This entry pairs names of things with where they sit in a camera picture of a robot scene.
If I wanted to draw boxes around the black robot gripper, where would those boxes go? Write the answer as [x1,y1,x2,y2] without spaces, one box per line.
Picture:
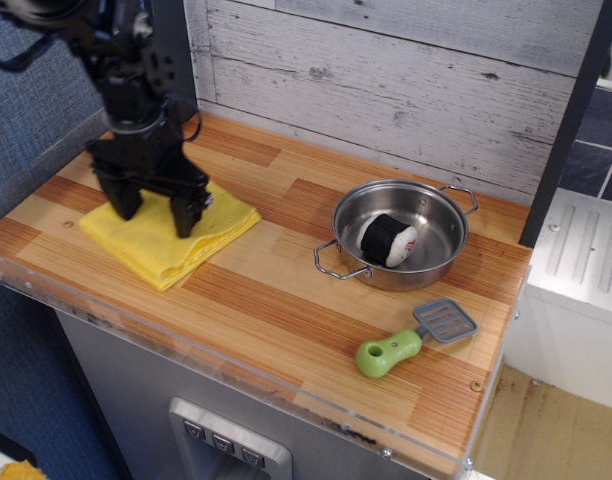
[87,113,213,238]

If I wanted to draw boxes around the yellow table cloth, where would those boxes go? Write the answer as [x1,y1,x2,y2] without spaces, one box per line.
[78,182,262,292]

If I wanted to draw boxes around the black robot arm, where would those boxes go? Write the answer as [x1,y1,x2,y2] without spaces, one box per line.
[0,1,212,238]

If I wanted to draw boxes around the clear acrylic table edge guard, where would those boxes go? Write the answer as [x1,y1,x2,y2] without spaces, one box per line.
[0,237,530,479]

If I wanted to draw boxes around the plush sushi roll toy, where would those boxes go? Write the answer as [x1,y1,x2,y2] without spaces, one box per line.
[356,214,418,268]

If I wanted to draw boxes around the silver dispenser button panel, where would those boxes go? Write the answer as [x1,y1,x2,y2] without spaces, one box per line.
[169,397,293,479]

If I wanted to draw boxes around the stainless steel pot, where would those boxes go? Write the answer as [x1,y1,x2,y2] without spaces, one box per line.
[313,179,479,291]

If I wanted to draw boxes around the yellow object bottom left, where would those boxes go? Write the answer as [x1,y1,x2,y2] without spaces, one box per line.
[0,461,48,480]

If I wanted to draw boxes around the green grey toy spatula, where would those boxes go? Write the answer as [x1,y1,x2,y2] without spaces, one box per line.
[355,298,479,378]

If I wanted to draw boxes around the white grooved side counter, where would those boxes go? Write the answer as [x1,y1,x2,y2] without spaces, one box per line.
[504,189,612,408]

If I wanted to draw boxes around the dark grey left post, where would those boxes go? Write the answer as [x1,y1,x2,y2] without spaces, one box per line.
[143,0,197,128]

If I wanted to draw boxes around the dark grey post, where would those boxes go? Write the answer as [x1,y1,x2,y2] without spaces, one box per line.
[519,1,612,248]
[143,0,197,128]

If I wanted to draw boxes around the dark grey right post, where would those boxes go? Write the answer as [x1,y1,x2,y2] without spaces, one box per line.
[519,1,612,248]

